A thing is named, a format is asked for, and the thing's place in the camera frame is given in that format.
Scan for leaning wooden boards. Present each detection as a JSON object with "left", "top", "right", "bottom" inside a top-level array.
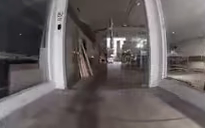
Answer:
[{"left": 73, "top": 39, "right": 95, "bottom": 80}]

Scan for grey concrete floor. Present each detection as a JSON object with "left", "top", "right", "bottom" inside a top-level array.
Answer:
[{"left": 0, "top": 61, "right": 205, "bottom": 128}]

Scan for white pillar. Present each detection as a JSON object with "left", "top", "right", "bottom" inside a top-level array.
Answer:
[
  {"left": 43, "top": 0, "right": 70, "bottom": 90},
  {"left": 143, "top": 0, "right": 169, "bottom": 88}
]

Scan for pale raised kerb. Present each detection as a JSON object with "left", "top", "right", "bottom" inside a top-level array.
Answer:
[
  {"left": 157, "top": 77, "right": 205, "bottom": 118},
  {"left": 0, "top": 81, "right": 57, "bottom": 122}
]

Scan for dark glass wall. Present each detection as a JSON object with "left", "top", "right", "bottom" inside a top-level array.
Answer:
[{"left": 0, "top": 0, "right": 53, "bottom": 104}]

